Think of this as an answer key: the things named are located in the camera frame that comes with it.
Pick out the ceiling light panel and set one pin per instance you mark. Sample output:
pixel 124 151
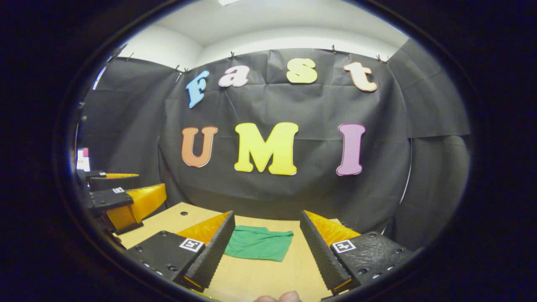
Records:
pixel 228 1

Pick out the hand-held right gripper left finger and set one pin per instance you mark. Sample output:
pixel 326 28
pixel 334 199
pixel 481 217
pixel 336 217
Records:
pixel 214 256

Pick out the green T-shirt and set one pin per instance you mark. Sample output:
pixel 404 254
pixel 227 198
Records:
pixel 260 245

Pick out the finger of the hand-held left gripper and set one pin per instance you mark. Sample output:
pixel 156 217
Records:
pixel 113 183
pixel 109 199

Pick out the black backdrop cloth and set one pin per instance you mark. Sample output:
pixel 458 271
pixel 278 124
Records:
pixel 293 197

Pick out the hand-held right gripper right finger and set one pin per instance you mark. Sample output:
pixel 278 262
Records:
pixel 321 256

